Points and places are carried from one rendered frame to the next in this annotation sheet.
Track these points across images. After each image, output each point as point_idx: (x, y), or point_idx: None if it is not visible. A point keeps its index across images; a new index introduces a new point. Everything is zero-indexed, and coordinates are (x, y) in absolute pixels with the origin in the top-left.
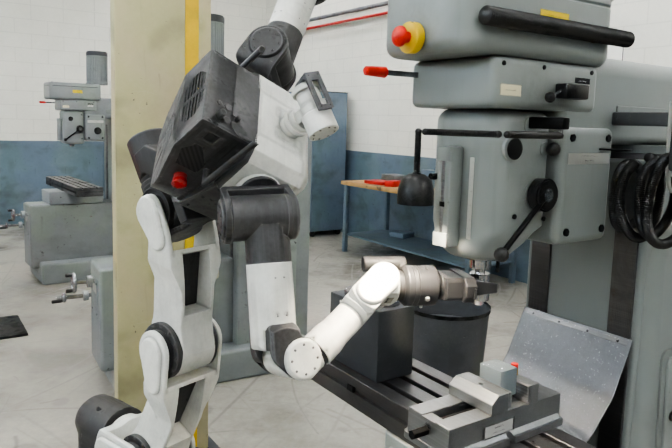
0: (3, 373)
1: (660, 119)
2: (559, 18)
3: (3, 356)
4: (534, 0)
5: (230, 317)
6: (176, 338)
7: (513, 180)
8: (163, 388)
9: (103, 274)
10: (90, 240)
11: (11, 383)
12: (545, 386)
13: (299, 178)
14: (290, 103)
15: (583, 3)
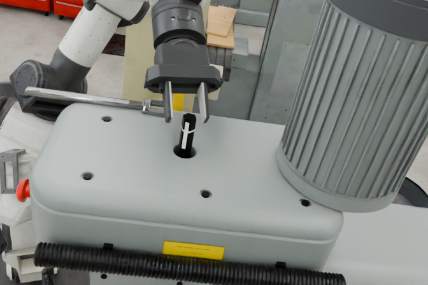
0: (114, 87)
1: None
2: (179, 265)
3: (123, 72)
4: (151, 232)
5: (248, 112)
6: (8, 233)
7: None
8: (2, 255)
9: None
10: None
11: (113, 97)
12: None
13: (11, 221)
14: (36, 144)
15: (260, 237)
